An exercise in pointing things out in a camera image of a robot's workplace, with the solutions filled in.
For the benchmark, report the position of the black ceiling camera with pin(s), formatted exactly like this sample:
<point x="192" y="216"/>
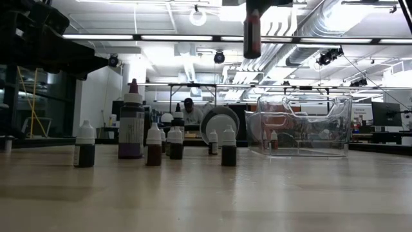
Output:
<point x="326" y="57"/>
<point x="112" y="60"/>
<point x="362" y="82"/>
<point x="219" y="57"/>

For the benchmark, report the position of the black aluminium table frame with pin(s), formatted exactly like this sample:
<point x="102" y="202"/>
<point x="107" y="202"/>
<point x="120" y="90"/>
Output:
<point x="48" y="141"/>

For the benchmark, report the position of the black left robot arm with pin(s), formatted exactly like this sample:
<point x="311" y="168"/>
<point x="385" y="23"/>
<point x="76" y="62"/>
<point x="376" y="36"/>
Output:
<point x="13" y="35"/>

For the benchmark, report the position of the small purple food coloring bottle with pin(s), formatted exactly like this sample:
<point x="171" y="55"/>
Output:
<point x="176" y="151"/>

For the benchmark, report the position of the black computer monitor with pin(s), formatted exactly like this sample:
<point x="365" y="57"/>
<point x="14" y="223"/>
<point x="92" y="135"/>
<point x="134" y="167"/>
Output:
<point x="115" y="109"/>
<point x="386" y="114"/>

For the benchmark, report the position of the white dome object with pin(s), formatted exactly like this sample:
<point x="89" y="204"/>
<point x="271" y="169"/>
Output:
<point x="166" y="118"/>

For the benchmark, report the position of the small green food coloring bottle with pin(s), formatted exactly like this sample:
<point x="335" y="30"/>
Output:
<point x="228" y="154"/>

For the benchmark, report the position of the large purple food coloring bottle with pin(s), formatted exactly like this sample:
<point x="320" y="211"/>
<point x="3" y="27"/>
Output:
<point x="131" y="129"/>

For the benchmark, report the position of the small red food coloring bottle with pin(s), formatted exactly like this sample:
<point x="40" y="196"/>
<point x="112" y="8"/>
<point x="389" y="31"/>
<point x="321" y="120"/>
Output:
<point x="274" y="143"/>

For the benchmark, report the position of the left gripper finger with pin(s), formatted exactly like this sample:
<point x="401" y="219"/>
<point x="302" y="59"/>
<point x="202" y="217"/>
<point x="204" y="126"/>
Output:
<point x="75" y="51"/>
<point x="98" y="62"/>

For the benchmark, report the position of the LED light bar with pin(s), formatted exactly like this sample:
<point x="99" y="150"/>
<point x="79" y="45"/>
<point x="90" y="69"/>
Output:
<point x="96" y="37"/>

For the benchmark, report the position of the white cylinder post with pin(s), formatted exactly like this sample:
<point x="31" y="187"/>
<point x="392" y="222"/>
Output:
<point x="8" y="145"/>

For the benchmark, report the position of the person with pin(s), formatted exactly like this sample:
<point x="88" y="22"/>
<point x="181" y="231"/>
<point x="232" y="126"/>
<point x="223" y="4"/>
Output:
<point x="192" y="116"/>

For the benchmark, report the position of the small brown food coloring bottle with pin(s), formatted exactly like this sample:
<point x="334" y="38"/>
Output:
<point x="154" y="154"/>

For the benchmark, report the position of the clear plastic bin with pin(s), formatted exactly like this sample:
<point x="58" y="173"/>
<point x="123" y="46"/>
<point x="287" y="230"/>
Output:
<point x="341" y="141"/>

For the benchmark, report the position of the white sign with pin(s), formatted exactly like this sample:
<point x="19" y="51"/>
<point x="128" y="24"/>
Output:
<point x="363" y="112"/>

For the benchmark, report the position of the large black food coloring bottle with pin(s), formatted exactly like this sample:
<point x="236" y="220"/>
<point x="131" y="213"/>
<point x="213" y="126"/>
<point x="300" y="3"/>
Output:
<point x="178" y="120"/>

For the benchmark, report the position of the large red food coloring bottle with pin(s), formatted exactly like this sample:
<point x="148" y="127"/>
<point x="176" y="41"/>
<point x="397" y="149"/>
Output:
<point x="252" y="42"/>

